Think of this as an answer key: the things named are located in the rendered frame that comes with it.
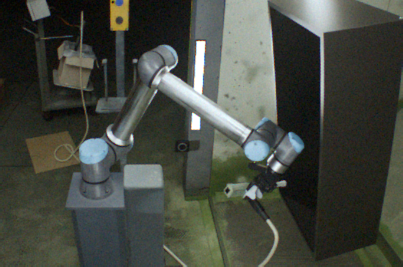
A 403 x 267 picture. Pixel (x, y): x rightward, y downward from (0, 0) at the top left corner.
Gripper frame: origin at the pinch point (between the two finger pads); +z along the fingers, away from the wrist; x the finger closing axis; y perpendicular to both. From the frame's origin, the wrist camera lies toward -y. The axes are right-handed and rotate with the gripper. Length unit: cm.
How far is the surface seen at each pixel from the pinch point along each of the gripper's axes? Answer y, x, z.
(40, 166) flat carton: -159, -8, 145
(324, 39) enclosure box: -2, -25, -78
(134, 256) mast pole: 44, -113, -47
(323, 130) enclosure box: 11, -5, -49
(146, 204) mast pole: 42, -115, -56
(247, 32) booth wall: -89, 44, -47
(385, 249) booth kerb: 53, 123, 14
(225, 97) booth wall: -80, 52, -2
